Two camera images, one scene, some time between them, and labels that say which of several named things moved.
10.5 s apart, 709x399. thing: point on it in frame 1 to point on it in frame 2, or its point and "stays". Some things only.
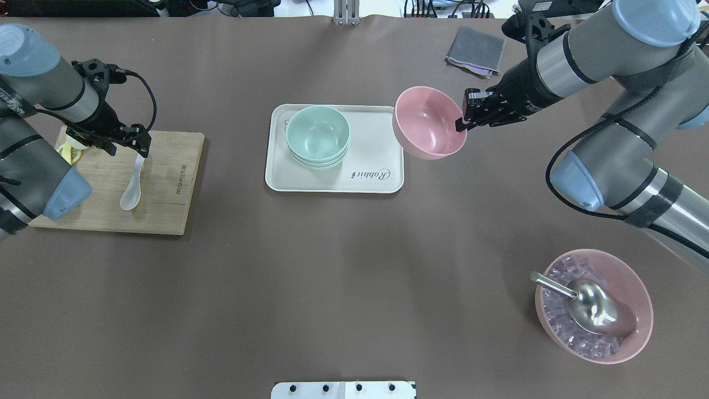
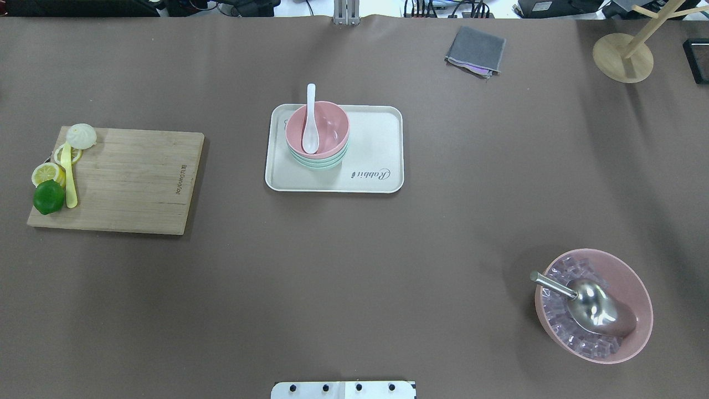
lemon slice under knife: (76, 154) stays
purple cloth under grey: (473, 67) stays
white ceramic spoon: (130, 199) to (311, 137)
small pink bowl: (424, 121) to (333, 126)
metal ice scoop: (592, 305) stays
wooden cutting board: (167, 185) stays
